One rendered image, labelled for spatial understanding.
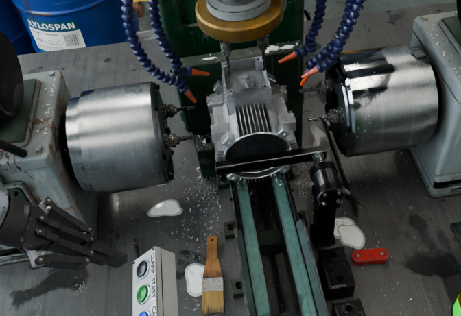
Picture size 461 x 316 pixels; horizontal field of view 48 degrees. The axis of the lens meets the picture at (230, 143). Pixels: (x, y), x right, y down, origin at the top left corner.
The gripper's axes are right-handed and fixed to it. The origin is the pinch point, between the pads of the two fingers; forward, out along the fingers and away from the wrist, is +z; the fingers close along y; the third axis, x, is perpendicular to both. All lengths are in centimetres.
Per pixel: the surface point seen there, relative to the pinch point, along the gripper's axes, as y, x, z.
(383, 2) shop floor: 227, -34, 176
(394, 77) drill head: 32, -49, 38
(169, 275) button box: -1.8, -3.2, 11.7
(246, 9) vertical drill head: 36, -39, 3
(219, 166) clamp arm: 25.1, -10.3, 21.9
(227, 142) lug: 27.9, -15.1, 19.9
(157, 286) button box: -5.0, -3.2, 8.7
